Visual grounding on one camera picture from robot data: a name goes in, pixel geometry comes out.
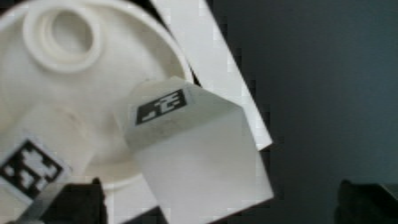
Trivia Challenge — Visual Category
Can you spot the white round stool seat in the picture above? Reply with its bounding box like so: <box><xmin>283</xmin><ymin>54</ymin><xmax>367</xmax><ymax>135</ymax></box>
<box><xmin>0</xmin><ymin>0</ymin><xmax>198</xmax><ymax>224</ymax></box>

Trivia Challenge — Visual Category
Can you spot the white stool leg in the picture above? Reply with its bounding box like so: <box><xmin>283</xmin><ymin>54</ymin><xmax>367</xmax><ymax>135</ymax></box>
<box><xmin>0</xmin><ymin>132</ymin><xmax>74</xmax><ymax>224</ymax></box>
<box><xmin>123</xmin><ymin>78</ymin><xmax>274</xmax><ymax>224</ymax></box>

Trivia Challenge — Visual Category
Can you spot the white right barrier rail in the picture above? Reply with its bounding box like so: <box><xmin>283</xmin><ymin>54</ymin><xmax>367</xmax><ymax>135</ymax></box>
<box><xmin>150</xmin><ymin>0</ymin><xmax>273</xmax><ymax>150</ymax></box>

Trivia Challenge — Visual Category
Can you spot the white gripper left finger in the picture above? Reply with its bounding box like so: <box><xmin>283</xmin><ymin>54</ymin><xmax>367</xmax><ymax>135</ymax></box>
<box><xmin>11</xmin><ymin>178</ymin><xmax>109</xmax><ymax>224</ymax></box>

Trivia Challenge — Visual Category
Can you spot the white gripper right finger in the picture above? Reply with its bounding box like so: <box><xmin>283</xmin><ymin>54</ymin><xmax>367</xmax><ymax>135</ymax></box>
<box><xmin>336</xmin><ymin>180</ymin><xmax>398</xmax><ymax>224</ymax></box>

